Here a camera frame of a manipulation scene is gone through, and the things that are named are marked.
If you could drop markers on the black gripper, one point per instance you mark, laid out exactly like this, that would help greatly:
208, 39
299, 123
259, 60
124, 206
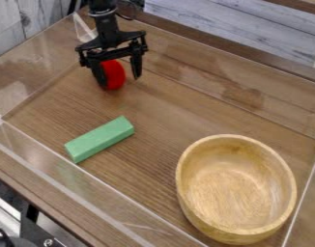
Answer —
104, 49

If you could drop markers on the red toy strawberry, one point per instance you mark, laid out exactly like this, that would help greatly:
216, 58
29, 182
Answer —
114, 74

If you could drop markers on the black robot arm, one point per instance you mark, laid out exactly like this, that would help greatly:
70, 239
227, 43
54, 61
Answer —
104, 12

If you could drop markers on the green rectangular block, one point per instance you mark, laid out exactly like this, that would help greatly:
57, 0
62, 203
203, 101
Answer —
100, 139

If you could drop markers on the wooden bowl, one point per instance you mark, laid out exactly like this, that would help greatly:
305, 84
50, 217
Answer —
236, 188

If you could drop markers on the clear acrylic corner bracket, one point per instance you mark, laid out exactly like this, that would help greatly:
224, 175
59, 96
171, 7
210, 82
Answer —
85, 33

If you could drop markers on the clear acrylic tray wall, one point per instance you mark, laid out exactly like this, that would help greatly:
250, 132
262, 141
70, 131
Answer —
89, 207

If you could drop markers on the black metal table frame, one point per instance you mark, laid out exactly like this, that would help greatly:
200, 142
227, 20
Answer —
42, 231

